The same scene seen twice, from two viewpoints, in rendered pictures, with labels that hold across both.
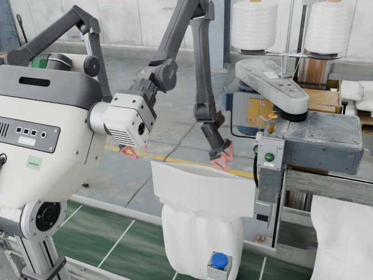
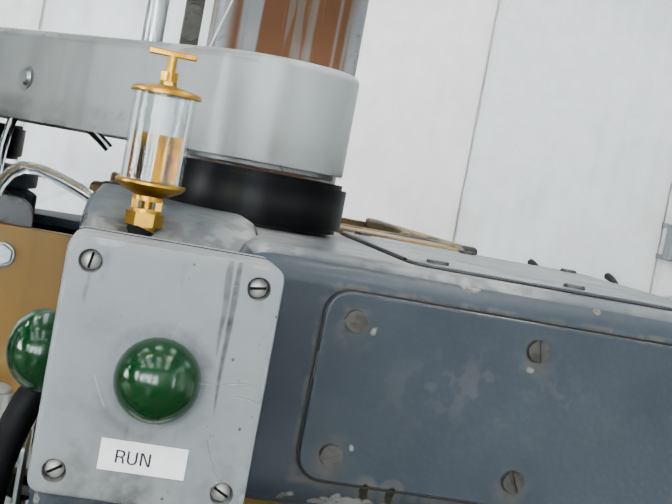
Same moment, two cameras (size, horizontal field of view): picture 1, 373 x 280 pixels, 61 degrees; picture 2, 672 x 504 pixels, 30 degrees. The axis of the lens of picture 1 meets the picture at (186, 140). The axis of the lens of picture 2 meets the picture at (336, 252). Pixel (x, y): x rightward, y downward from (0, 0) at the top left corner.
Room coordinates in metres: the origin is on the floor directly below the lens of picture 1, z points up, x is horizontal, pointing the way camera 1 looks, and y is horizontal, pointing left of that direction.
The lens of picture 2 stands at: (0.44, -0.06, 1.36)
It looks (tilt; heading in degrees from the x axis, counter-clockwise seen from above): 3 degrees down; 326
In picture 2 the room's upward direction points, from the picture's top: 11 degrees clockwise
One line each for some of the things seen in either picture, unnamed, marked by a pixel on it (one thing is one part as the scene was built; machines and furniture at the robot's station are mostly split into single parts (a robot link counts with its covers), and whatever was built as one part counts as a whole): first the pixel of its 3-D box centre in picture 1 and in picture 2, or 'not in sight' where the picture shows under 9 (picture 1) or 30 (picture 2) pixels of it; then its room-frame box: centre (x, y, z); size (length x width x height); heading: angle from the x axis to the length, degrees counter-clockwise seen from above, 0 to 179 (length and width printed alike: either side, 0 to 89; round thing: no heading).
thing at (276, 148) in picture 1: (270, 153); (156, 368); (0.85, -0.26, 1.29); 0.08 x 0.05 x 0.09; 66
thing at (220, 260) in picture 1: (219, 260); not in sight; (0.81, -0.10, 0.84); 0.06 x 0.06 x 0.02
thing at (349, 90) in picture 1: (333, 88); not in sight; (3.56, -1.78, 0.44); 0.66 x 0.42 x 0.14; 63
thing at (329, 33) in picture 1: (328, 26); not in sight; (1.15, -0.51, 1.61); 0.15 x 0.14 x 0.17; 66
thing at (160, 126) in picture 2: (272, 121); (158, 138); (0.91, -0.28, 1.37); 0.03 x 0.02 x 0.03; 66
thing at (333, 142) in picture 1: (308, 155); (352, 493); (0.94, -0.43, 1.21); 0.30 x 0.25 x 0.30; 66
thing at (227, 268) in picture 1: (219, 266); not in sight; (0.81, -0.10, 0.81); 0.08 x 0.08 x 0.06; 66
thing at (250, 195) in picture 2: (293, 113); (255, 195); (1.00, -0.38, 1.35); 0.09 x 0.09 x 0.03
